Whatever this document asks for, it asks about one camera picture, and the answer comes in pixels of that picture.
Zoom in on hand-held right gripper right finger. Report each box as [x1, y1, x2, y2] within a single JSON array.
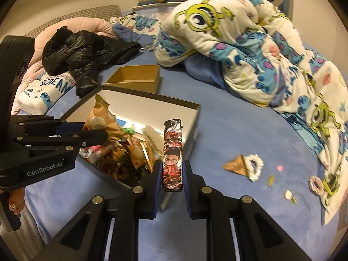
[[183, 160, 313, 261]]

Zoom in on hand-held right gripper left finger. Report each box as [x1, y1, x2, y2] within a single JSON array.
[[33, 160, 164, 261]]

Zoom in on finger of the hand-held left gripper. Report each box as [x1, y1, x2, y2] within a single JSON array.
[[5, 130, 108, 157], [8, 115, 85, 139]]

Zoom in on printed lighter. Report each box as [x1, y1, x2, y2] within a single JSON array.
[[162, 119, 183, 193]]

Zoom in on black shoebox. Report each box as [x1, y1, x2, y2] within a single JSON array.
[[58, 85, 202, 211]]

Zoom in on person's left hand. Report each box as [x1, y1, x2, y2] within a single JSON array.
[[8, 189, 26, 216]]

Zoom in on red printed packet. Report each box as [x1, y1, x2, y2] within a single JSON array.
[[80, 144, 115, 161]]

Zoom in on white printed pillow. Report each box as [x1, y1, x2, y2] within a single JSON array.
[[18, 69, 77, 115]]

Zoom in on white fluffy item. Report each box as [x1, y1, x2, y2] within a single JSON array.
[[141, 125, 164, 153]]

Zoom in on brown cardboard box lid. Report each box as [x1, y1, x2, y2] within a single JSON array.
[[105, 65, 161, 94]]

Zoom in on white scrunchie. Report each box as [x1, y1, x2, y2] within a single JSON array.
[[243, 154, 265, 182]]

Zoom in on black puffer jacket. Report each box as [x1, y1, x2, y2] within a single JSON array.
[[42, 26, 142, 97]]

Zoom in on grey checked pillow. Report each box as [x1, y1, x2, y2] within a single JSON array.
[[23, 5, 121, 37]]

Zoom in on pink scrunchie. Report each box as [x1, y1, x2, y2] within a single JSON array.
[[308, 176, 327, 196]]

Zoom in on cartoon printed blanket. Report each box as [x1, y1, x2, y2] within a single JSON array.
[[109, 0, 348, 226]]

